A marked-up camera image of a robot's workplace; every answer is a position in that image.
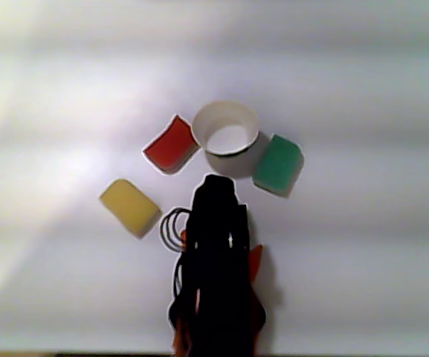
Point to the white cup with green tape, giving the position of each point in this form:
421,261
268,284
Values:
232,111

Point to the yellow sponge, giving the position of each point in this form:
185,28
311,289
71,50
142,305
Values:
130,206

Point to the green sponge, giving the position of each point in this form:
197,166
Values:
277,165

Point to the red sponge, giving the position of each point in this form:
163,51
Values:
171,147

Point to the orange table clamp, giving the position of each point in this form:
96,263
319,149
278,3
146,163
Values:
257,260
183,238

